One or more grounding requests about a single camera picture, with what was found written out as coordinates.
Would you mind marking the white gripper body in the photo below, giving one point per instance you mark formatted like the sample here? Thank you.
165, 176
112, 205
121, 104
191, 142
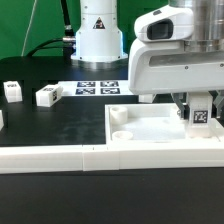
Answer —
164, 67

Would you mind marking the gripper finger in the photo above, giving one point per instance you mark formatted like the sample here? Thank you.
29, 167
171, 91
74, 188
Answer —
219, 103
177, 99

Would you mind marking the white square tabletop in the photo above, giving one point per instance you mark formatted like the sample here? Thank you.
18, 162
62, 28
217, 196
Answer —
156, 123

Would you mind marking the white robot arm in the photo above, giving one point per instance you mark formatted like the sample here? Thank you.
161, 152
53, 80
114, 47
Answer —
99, 42

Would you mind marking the marker sheet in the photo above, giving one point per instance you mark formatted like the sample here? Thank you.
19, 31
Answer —
95, 88

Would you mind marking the white U-shaped fence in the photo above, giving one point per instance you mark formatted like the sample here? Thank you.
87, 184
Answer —
106, 158

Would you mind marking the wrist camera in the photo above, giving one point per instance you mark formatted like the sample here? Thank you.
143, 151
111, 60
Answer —
165, 24

